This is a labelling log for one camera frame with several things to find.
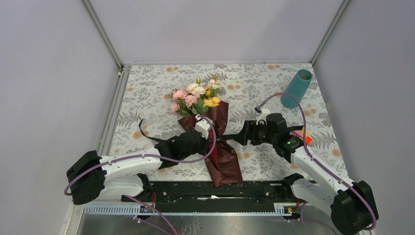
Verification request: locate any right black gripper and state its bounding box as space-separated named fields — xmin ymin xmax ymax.
xmin=233 ymin=119 xmax=277 ymax=146

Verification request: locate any flower bouquet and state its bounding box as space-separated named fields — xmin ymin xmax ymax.
xmin=170 ymin=73 xmax=242 ymax=187

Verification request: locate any black gold-lettered ribbon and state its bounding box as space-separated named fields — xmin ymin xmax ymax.
xmin=138 ymin=118 xmax=305 ymax=144

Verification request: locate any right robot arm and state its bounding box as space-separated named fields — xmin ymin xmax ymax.
xmin=223 ymin=113 xmax=379 ymax=235

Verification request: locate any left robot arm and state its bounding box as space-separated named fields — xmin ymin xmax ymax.
xmin=64 ymin=129 xmax=215 ymax=205

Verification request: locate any teal cylindrical vase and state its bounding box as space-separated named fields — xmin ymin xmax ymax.
xmin=280 ymin=69 xmax=313 ymax=109

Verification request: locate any floral patterned table mat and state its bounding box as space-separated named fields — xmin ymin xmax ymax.
xmin=108 ymin=63 xmax=347 ymax=175

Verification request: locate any colourful block stack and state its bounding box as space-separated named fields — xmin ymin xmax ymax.
xmin=292 ymin=130 xmax=313 ymax=145

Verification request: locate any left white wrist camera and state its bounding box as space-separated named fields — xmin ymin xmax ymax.
xmin=194 ymin=114 xmax=214 ymax=139

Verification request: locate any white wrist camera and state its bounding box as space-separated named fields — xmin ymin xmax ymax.
xmin=194 ymin=114 xmax=214 ymax=139
xmin=255 ymin=106 xmax=271 ymax=126

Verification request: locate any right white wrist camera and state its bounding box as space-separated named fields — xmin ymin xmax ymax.
xmin=255 ymin=106 xmax=271 ymax=126

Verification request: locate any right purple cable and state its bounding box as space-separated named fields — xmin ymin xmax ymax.
xmin=254 ymin=92 xmax=379 ymax=235

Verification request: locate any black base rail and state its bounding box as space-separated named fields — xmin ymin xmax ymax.
xmin=121 ymin=181 xmax=303 ymax=214

